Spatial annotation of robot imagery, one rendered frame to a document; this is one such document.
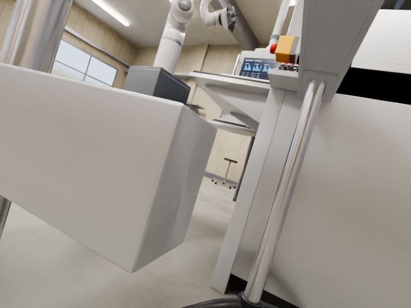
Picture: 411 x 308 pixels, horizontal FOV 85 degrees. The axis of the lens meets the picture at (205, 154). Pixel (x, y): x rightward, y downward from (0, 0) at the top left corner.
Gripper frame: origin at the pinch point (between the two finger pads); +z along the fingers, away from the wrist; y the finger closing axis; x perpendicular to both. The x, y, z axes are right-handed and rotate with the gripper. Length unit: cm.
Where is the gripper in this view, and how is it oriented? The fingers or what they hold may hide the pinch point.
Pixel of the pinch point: (233, 19)
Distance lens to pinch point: 131.0
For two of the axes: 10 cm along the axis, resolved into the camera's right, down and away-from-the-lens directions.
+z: 1.9, 5.2, -8.3
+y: 1.8, 8.1, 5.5
